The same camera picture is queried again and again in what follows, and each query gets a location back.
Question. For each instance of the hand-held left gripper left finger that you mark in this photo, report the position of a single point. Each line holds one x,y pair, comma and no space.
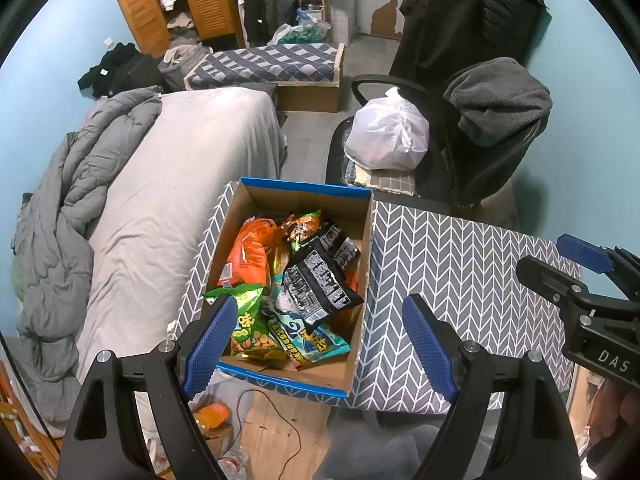
210,345

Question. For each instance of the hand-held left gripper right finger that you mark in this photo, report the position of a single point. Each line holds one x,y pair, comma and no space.
430,345

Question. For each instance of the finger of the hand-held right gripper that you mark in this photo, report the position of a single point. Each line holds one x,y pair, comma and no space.
582,252
550,277

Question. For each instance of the green snack bag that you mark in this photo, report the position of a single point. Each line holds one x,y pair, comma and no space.
250,330

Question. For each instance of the teal cartoon snack bag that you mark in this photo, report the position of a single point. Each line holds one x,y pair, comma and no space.
300,340

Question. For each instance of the orange snack bag black top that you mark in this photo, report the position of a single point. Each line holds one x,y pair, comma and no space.
250,255

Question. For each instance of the red snack bag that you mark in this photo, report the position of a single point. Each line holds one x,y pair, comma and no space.
353,280

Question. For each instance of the long gold snack packet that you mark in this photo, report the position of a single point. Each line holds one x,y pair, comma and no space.
278,265

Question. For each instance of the orange noodle snack bag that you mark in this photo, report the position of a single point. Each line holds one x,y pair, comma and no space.
300,227

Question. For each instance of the blue cardboard box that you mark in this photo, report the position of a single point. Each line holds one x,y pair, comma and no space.
280,200

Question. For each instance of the person's right hand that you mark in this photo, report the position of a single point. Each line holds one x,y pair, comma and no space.
620,420

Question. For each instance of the orange drink bottle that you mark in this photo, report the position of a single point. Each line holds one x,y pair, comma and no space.
215,415

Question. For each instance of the grey chevron tablecloth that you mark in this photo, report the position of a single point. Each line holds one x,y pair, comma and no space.
450,260

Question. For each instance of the clear plastic bottle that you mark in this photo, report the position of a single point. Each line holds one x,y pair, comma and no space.
234,465

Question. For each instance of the black office chair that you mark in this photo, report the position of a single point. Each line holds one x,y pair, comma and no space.
450,160

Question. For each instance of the bed with grey sheet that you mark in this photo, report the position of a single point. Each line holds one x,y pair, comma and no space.
175,185

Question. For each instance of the checked seat cushion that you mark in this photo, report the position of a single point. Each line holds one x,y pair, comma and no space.
390,182

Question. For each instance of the dark grey fleece blanket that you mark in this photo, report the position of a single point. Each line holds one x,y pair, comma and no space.
500,95

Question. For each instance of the grey duvet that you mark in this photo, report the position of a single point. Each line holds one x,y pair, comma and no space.
65,210

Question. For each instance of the black jacket on chair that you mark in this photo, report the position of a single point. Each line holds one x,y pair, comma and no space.
460,20

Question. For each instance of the grey fabric bag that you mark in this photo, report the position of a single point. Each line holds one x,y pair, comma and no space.
180,65

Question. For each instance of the diamond patterned mattress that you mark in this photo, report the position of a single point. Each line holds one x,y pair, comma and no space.
270,62

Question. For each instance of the black clothes pile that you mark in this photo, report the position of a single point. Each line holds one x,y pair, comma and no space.
120,70

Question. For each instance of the teal and white plastic bag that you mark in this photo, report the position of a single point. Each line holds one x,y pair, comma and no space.
300,32

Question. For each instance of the rack of dark clothes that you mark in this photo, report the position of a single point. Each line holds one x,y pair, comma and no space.
265,5

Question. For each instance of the wooden louvred wardrobe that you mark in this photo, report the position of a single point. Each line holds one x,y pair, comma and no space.
205,0

